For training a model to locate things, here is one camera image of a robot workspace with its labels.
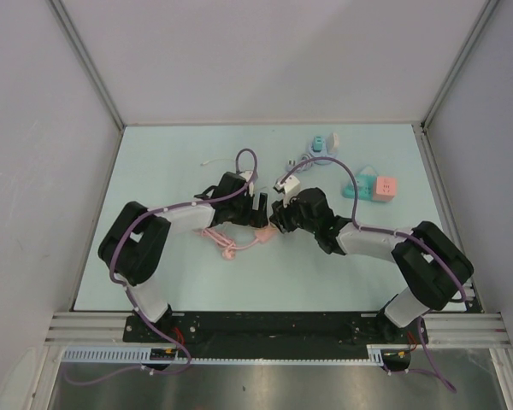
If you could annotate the grey cable duct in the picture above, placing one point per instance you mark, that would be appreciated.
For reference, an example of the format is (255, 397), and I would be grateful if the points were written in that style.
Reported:
(167, 356)

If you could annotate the pink cube socket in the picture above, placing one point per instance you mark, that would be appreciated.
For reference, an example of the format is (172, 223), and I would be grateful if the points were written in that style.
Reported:
(384, 189)

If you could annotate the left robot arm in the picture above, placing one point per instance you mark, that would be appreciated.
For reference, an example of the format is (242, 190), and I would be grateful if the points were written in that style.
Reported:
(133, 246)

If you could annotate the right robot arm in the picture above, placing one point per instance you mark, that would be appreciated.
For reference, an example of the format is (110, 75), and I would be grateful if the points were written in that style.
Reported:
(433, 267)

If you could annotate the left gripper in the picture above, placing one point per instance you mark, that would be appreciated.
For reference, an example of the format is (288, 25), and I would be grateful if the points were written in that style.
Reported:
(252, 218)

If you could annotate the teal triangular power strip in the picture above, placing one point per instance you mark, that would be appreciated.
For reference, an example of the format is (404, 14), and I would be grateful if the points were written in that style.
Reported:
(350, 189)

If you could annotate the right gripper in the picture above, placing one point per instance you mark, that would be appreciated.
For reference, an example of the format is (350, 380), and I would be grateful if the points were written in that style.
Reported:
(280, 215)

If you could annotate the white square adapter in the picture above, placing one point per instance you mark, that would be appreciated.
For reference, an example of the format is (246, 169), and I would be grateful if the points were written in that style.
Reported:
(332, 144)

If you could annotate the pink power strip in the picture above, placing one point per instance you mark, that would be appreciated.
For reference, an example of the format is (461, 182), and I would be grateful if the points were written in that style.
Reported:
(265, 234)

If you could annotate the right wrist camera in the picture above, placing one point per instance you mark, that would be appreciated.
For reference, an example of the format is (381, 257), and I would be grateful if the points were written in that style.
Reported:
(288, 188)

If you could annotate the blue round power strip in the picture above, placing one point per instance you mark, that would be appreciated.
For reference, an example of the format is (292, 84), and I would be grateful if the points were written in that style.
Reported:
(311, 158)

